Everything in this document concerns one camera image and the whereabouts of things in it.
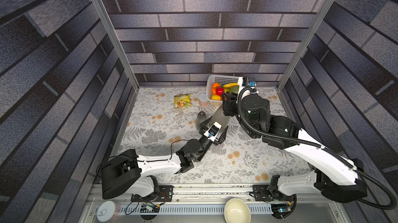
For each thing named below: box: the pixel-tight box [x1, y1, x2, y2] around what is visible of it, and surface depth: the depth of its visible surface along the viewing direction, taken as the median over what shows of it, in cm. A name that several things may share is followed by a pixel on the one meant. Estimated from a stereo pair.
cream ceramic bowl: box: [223, 198, 251, 223], surface depth 69 cm
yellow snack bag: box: [174, 93, 192, 109], surface depth 109 cm
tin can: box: [197, 92, 209, 107], surface depth 109 cm
